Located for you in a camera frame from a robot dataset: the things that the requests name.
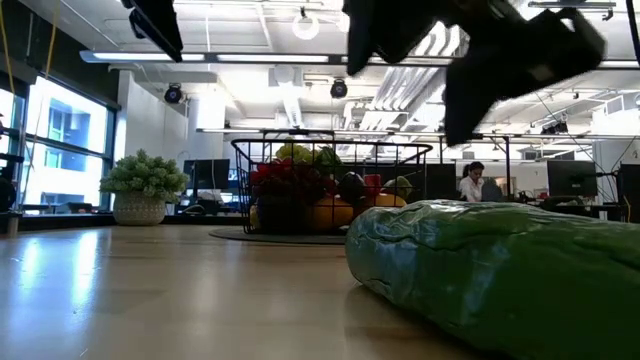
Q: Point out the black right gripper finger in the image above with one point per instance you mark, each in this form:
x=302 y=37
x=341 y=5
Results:
x=362 y=35
x=465 y=100

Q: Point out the long ceiling light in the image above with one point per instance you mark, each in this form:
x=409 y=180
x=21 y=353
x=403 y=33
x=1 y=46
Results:
x=150 y=56

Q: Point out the dark office partition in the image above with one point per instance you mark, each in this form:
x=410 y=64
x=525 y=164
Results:
x=440 y=182

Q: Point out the round black ceiling spotlight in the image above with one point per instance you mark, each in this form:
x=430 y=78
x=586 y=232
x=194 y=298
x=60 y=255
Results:
x=173 y=93
x=338 y=88

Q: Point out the green cucumber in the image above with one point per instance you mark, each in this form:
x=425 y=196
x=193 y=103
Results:
x=500 y=270

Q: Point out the grey round plate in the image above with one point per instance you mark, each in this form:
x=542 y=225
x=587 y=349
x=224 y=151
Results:
x=280 y=238

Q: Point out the red grape bunch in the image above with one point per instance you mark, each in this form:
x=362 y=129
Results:
x=285 y=177

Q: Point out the dark purple round plum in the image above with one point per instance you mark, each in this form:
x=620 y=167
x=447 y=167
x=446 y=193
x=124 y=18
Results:
x=351 y=185

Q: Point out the black computer monitor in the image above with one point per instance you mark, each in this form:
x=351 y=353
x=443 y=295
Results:
x=629 y=192
x=571 y=178
x=206 y=173

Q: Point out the orange-yellow mango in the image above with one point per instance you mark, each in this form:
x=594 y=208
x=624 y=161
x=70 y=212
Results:
x=387 y=201
x=327 y=212

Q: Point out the green grape bunch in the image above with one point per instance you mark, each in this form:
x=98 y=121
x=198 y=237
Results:
x=297 y=152

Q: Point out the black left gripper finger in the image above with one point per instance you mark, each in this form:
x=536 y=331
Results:
x=160 y=30

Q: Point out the person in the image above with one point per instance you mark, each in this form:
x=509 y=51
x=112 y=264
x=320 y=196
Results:
x=471 y=187

